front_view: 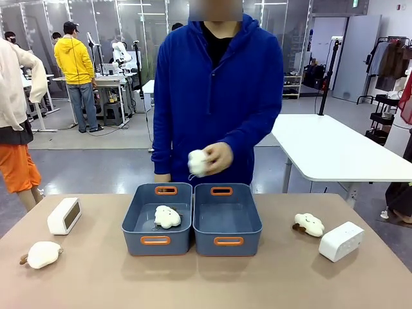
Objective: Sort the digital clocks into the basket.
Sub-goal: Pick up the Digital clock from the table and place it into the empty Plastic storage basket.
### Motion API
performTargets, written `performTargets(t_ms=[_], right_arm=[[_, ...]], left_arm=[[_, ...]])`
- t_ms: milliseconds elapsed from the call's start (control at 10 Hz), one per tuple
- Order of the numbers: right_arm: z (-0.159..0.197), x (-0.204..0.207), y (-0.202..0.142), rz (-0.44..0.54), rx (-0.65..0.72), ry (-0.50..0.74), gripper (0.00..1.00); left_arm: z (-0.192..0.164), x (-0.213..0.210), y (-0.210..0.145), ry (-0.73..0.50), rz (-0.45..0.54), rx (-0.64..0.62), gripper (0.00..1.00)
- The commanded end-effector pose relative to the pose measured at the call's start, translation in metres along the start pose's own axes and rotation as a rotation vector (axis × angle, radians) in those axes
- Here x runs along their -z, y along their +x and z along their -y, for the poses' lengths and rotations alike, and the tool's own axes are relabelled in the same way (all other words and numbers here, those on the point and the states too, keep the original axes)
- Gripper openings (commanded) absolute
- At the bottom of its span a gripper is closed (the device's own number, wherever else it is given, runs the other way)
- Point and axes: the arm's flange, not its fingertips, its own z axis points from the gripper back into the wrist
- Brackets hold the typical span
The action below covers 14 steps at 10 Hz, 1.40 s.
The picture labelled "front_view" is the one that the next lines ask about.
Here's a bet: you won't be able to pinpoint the person's left hand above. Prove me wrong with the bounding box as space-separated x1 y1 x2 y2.
203 141 234 177

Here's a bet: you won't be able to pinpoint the white cloud plush keychain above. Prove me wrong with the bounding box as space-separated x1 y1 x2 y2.
151 205 185 232
19 241 64 269
187 149 211 183
292 212 326 238

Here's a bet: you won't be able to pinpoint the person's right forearm blue sleeve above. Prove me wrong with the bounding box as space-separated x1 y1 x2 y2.
151 122 174 176

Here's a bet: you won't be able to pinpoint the person's left forearm blue sleeve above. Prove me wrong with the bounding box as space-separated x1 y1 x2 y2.
225 106 285 155

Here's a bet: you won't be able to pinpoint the white digital clock dark screen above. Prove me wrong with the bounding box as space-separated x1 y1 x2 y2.
46 197 82 236

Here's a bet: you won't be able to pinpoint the person in blue hoodie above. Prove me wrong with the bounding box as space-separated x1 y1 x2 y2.
151 12 285 194

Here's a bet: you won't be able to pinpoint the grey plastic stool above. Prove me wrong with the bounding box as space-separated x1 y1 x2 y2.
102 102 125 127

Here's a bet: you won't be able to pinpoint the white shoe rack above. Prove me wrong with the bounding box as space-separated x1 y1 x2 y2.
282 75 304 100

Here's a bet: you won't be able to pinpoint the white background table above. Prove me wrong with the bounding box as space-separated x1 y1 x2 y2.
270 113 412 202

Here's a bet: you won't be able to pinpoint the white background desk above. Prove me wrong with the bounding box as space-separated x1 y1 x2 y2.
51 74 130 130

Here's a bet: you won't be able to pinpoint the black light stand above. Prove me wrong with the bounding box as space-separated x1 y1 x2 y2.
132 40 146 99

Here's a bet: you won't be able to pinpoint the man in yellow hoodie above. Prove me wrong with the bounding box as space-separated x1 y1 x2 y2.
53 21 105 134

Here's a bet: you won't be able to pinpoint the black rolling cart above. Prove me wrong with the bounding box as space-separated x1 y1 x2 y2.
364 93 402 146

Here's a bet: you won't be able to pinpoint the person cream sweater orange shorts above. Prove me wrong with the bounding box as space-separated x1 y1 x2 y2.
0 37 49 212

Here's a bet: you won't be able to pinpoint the black clothes rack with garments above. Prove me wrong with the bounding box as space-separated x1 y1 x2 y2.
356 35 412 106

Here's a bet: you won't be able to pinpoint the person with black mask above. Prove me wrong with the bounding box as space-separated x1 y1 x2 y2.
3 31 22 49

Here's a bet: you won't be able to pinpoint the blue basket orange handles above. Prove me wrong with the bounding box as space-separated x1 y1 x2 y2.
192 183 263 258
121 182 194 257

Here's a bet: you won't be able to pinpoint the black camera tripod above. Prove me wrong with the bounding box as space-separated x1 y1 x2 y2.
317 36 342 117

